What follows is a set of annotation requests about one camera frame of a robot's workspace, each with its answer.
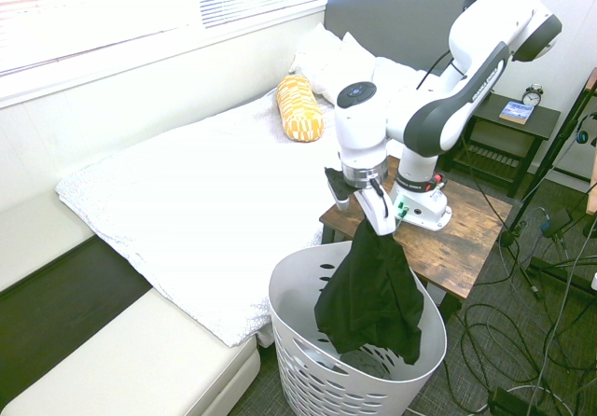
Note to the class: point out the black alarm clock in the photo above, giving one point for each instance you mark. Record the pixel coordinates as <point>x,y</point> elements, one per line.
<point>532,96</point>

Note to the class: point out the wide white window blind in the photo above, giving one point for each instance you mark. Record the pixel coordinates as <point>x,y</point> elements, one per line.
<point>93,10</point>

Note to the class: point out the yellow patterned bolster pillow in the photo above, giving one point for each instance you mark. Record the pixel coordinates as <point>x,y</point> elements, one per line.
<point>301,108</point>

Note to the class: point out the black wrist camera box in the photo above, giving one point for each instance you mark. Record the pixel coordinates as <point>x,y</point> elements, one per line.
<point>339,187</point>

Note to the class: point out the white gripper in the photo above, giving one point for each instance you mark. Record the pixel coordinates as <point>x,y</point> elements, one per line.
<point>379,217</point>

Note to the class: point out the grey bed headboard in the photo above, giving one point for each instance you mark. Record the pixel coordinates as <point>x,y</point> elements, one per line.
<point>396,19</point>

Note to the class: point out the white bed pillow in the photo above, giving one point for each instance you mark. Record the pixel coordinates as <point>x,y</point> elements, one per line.
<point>359,59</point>
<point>401,73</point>
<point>319,57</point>

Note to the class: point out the blue paperback book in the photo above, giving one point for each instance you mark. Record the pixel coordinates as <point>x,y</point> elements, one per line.
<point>517,112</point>

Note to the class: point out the black garment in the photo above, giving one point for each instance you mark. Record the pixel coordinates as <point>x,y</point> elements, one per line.
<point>368,295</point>

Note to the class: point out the black power adapter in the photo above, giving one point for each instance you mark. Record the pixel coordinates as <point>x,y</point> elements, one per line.
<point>513,402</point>

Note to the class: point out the blue electronic box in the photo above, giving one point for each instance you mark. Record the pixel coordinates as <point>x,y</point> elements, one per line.
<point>557,222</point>

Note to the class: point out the black floor stand bar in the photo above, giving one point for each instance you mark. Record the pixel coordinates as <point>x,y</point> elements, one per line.
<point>559,273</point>

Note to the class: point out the white perforated laundry basket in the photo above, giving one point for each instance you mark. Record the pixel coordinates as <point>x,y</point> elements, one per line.
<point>289,285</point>

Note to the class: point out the rustic wooden side table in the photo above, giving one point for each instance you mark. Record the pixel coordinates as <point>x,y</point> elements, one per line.
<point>457,248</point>

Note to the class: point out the white bench cushion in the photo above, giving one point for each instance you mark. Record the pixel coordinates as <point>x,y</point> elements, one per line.
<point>42,229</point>
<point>116,364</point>

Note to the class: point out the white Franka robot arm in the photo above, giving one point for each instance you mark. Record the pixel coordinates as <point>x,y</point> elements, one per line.
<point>364,127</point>

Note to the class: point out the black nightstand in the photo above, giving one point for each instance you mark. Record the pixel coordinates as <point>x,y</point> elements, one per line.
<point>541,122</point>

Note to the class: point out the dark bench panel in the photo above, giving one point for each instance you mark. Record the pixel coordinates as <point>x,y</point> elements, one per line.
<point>60,295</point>

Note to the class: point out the white bed blanket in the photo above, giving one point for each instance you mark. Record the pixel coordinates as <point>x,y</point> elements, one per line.
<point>186,201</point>

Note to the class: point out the black camera tripod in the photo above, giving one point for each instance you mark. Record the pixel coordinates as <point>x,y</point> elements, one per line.
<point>550,162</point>

